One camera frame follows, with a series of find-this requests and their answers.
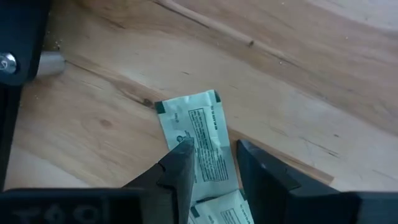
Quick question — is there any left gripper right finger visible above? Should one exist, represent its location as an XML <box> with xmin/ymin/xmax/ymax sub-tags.
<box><xmin>236</xmin><ymin>139</ymin><xmax>302</xmax><ymax>224</ymax></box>

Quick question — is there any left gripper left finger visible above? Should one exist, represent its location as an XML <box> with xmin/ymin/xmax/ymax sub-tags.
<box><xmin>124</xmin><ymin>138</ymin><xmax>196</xmax><ymax>224</ymax></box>

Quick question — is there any green white sweetener packet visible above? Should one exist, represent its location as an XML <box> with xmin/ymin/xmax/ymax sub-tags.
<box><xmin>188</xmin><ymin>189</ymin><xmax>254</xmax><ymax>224</ymax></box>
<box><xmin>154</xmin><ymin>89</ymin><xmax>240</xmax><ymax>205</ymax></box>

